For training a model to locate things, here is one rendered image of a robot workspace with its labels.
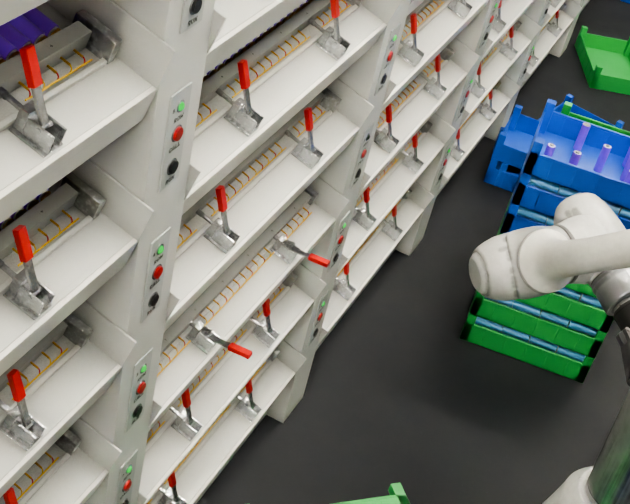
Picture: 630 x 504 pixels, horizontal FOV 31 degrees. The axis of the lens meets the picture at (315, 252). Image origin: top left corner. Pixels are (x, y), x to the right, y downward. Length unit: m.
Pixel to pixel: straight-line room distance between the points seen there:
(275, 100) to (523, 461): 1.19
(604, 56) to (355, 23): 2.48
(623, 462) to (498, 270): 0.38
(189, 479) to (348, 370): 0.61
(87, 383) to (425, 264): 1.63
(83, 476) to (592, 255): 0.79
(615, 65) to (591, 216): 2.25
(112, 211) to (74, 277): 0.10
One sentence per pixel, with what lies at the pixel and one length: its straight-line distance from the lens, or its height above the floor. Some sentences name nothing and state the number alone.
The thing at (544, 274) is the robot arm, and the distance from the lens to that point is 1.77.
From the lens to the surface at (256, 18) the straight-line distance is 1.29.
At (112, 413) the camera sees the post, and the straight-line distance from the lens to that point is 1.44.
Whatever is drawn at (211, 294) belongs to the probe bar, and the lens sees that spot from 1.71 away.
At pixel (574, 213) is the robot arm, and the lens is 1.92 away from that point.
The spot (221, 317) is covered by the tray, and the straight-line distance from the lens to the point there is 1.73.
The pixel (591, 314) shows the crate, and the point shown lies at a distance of 2.56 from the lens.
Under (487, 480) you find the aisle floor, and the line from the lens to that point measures 2.38.
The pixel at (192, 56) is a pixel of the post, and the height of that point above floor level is 1.13.
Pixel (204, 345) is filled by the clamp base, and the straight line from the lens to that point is 1.67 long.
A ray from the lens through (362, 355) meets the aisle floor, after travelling 2.54.
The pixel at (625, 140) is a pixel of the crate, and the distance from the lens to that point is 2.55.
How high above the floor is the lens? 1.70
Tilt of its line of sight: 38 degrees down
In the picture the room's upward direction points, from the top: 14 degrees clockwise
